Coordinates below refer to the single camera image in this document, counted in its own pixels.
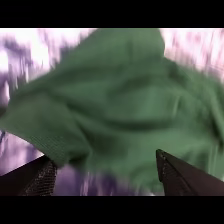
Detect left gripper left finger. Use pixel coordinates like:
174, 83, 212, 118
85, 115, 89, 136
0, 154, 58, 197

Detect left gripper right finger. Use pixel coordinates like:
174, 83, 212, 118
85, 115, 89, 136
155, 148, 224, 197

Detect green sweater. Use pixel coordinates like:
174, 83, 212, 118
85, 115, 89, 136
0, 27, 224, 194

